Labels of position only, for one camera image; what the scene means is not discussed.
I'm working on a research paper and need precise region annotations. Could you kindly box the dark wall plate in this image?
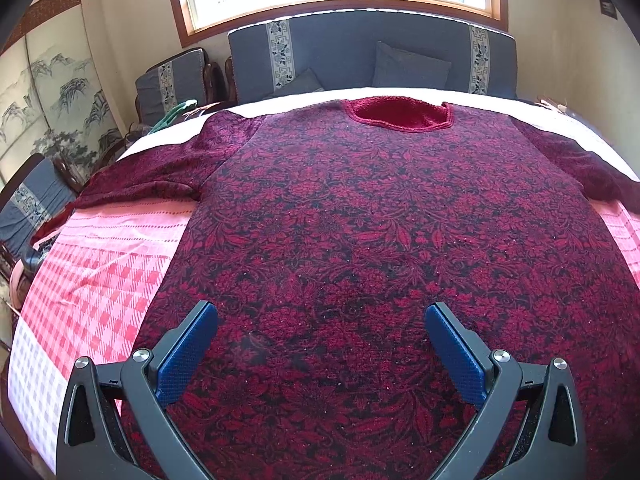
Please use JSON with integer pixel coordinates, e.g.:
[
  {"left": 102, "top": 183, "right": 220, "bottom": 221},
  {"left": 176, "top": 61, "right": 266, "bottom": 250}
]
[{"left": 599, "top": 0, "right": 617, "bottom": 20}]

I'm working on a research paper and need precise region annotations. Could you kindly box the blue grey armchair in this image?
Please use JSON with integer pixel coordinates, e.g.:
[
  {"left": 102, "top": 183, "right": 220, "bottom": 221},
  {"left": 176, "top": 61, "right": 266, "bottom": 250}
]
[{"left": 134, "top": 48, "right": 228, "bottom": 126}]

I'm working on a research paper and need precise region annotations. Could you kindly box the painted folding screen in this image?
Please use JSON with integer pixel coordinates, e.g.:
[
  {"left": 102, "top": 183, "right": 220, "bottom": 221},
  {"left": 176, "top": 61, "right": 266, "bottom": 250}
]
[{"left": 0, "top": 0, "right": 120, "bottom": 183}]

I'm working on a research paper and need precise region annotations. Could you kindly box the blue throw pillow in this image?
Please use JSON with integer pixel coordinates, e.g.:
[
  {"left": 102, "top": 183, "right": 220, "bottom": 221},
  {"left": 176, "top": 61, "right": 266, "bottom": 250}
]
[{"left": 372, "top": 41, "right": 451, "bottom": 89}]

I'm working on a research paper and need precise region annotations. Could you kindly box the blue cushioned side chair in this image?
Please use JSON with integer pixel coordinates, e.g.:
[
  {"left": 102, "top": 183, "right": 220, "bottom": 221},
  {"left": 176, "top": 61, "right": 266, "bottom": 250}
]
[{"left": 0, "top": 153, "right": 82, "bottom": 281}]

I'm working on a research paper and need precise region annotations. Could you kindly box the blue grey patterned sofa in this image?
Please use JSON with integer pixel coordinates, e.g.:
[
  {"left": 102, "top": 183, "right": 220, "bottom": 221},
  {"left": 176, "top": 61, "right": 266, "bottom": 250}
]
[{"left": 229, "top": 9, "right": 518, "bottom": 103}]

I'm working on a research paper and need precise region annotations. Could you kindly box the pink white checked bedsheet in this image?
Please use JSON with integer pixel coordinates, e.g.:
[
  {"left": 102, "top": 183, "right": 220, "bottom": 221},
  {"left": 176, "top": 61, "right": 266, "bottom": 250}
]
[{"left": 6, "top": 86, "right": 640, "bottom": 474}]

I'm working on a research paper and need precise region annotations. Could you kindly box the small blue cushion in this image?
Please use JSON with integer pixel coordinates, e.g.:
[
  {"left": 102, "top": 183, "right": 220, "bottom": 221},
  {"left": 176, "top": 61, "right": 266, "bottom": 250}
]
[{"left": 271, "top": 68, "right": 324, "bottom": 98}]

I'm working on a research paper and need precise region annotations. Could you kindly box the dark red floral sweater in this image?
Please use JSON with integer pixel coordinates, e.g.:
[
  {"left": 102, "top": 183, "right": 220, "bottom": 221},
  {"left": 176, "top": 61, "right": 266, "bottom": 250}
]
[{"left": 29, "top": 95, "right": 640, "bottom": 480}]

